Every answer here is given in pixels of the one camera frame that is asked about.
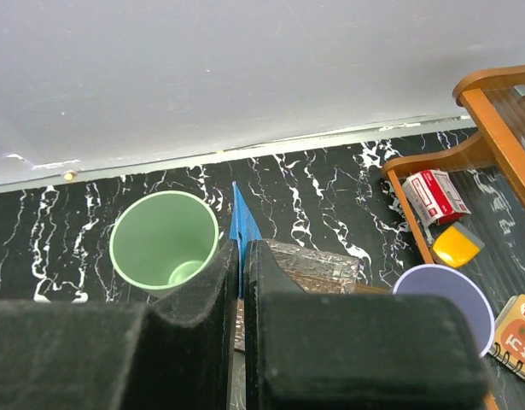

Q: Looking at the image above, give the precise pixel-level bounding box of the blue toothpaste tube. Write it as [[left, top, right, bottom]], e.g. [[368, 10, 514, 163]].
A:
[[229, 181, 262, 299]]

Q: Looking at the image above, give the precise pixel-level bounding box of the clear acrylic toothbrush holder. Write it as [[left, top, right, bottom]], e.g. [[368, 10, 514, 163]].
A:
[[234, 237, 359, 354]]

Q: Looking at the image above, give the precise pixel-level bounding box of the orange spiral notebook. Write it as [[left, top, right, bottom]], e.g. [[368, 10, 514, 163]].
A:
[[489, 294, 525, 382]]

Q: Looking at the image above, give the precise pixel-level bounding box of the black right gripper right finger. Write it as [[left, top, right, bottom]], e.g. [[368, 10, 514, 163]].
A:
[[243, 240, 488, 409]]

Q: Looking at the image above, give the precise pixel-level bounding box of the purple plastic cup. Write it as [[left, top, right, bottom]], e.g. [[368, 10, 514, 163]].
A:
[[392, 264, 495, 357]]

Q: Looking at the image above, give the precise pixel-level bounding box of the red white small box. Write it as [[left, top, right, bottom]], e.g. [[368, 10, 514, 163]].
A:
[[402, 170, 471, 227]]

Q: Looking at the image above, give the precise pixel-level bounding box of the orange wooden tiered shelf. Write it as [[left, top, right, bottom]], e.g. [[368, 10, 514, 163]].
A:
[[381, 62, 525, 410]]

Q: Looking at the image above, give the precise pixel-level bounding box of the yellow grey sponge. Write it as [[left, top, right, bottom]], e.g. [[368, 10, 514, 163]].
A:
[[430, 222, 485, 269]]

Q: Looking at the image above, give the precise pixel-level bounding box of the brown oval wooden tray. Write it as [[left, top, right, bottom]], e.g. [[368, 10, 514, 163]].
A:
[[354, 284, 391, 294]]

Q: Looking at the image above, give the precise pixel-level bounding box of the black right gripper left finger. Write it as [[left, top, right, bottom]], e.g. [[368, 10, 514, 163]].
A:
[[0, 240, 238, 409]]

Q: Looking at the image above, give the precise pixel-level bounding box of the green plastic cup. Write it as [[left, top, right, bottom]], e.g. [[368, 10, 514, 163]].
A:
[[109, 190, 219, 298]]

